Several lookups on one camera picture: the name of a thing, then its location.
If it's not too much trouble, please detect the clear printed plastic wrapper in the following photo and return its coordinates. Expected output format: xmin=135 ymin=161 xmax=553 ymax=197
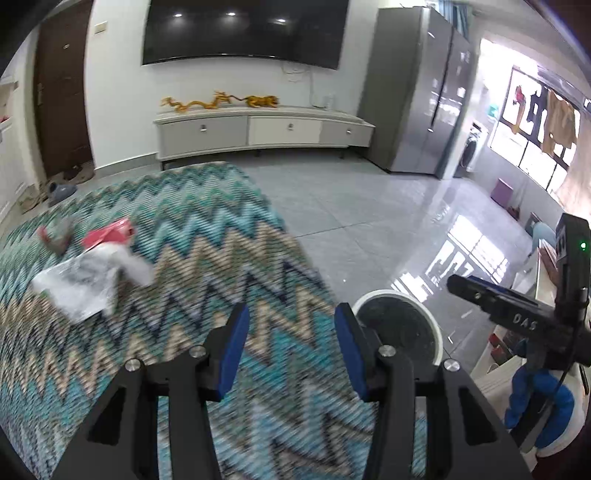
xmin=32 ymin=251 xmax=121 ymax=321

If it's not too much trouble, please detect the person's right hand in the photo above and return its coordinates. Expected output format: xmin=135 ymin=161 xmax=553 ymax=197
xmin=505 ymin=342 xmax=577 ymax=450

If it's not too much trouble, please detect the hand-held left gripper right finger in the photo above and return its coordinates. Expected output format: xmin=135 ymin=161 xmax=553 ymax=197
xmin=334 ymin=302 xmax=536 ymax=480

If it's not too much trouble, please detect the red packet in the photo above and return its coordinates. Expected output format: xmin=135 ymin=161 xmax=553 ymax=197
xmin=82 ymin=219 xmax=136 ymax=247

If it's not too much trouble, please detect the white grey television cabinet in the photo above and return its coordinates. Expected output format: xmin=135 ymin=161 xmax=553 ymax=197
xmin=153 ymin=105 xmax=376 ymax=172

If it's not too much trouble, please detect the grey refrigerator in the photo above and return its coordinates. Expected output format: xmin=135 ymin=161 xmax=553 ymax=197
xmin=358 ymin=6 xmax=476 ymax=176

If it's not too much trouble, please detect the zigzag patterned tablecloth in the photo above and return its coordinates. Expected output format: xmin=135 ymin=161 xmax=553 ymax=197
xmin=0 ymin=161 xmax=428 ymax=480

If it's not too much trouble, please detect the white lower cabinet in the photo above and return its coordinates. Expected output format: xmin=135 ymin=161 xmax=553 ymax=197
xmin=0 ymin=78 xmax=28 ymax=222

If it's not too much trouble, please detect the small red grey scrap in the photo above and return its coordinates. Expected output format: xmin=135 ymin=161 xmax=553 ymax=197
xmin=37 ymin=220 xmax=72 ymax=254

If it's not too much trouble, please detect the grey slipper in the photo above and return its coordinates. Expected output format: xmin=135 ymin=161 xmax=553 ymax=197
xmin=46 ymin=180 xmax=79 ymax=206

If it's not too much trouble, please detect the beige shoe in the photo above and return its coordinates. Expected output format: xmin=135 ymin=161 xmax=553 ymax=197
xmin=18 ymin=191 xmax=47 ymax=214

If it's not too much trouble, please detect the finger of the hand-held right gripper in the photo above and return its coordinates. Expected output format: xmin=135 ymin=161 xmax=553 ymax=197
xmin=447 ymin=274 xmax=560 ymax=334

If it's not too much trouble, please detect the white tissue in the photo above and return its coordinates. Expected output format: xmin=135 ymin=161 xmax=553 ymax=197
xmin=99 ymin=244 xmax=155 ymax=284

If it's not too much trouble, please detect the beige hanging shirt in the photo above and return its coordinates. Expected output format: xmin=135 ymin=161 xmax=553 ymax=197
xmin=540 ymin=90 xmax=580 ymax=155

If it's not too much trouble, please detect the television cable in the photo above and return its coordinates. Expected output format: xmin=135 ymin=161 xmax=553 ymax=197
xmin=281 ymin=62 xmax=315 ymax=104

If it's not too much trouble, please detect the black wall television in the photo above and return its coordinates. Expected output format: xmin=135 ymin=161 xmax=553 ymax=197
xmin=141 ymin=0 xmax=349 ymax=71

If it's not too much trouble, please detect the blue curtain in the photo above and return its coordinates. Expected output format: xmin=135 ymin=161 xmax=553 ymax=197
xmin=438 ymin=0 xmax=469 ymax=33

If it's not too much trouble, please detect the white bin with black liner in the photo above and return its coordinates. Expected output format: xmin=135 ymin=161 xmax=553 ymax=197
xmin=352 ymin=289 xmax=444 ymax=370

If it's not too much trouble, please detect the dark brown entrance door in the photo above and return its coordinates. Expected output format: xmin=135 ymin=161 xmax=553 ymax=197
xmin=34 ymin=0 xmax=95 ymax=178

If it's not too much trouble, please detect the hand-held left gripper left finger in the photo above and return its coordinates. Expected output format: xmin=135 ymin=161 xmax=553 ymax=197
xmin=51 ymin=302 xmax=250 ymax=480

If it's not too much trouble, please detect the white washing machine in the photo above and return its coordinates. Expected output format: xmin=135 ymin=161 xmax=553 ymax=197
xmin=455 ymin=120 xmax=490 ymax=178

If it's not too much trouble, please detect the red hanging garment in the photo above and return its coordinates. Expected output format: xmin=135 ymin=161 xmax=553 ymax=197
xmin=510 ymin=85 xmax=529 ymax=134

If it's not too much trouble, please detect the pink box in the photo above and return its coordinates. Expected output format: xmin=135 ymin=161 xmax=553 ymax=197
xmin=490 ymin=179 xmax=514 ymax=206

